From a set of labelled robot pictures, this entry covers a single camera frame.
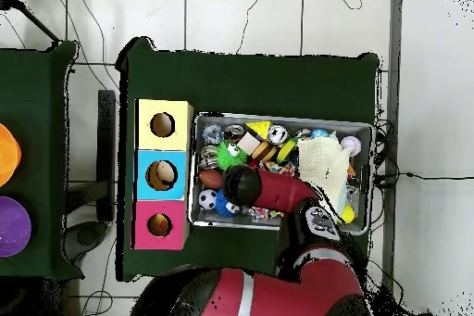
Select yellow plastic block toy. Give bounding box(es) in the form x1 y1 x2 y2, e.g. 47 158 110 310
246 120 274 141

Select purple plate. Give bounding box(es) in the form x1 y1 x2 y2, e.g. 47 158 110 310
0 196 32 258

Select yellow plush duck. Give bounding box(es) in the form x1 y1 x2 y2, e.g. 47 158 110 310
150 215 171 236

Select small black white soccer ball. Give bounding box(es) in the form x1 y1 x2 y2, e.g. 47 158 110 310
198 189 219 211

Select shallow wire mesh bin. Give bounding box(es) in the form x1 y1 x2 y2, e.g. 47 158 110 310
191 111 374 235

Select green spiky ball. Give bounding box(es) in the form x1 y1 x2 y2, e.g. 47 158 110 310
214 140 249 171

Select blue spiky ball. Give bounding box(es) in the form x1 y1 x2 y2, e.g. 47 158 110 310
214 191 240 219

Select orange plate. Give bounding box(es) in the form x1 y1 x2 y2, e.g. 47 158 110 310
0 122 22 187

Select yellow ball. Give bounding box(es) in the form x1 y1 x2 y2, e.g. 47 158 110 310
340 204 356 225

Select wooden cube block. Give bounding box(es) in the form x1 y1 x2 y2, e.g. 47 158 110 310
236 133 262 156

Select wooden box with three holes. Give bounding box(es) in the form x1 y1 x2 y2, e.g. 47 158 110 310
132 98 195 251

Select white baseball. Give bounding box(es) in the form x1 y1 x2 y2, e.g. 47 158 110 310
340 135 364 158

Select brown toy football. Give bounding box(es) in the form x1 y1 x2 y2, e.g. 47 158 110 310
198 170 225 189

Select dark green table cloth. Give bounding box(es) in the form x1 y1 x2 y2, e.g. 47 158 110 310
117 36 382 283
0 41 79 279

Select cream yellow waffle cloth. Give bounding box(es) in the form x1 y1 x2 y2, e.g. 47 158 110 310
297 133 354 213

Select silver metal can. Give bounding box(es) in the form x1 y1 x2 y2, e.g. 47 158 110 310
268 124 290 145

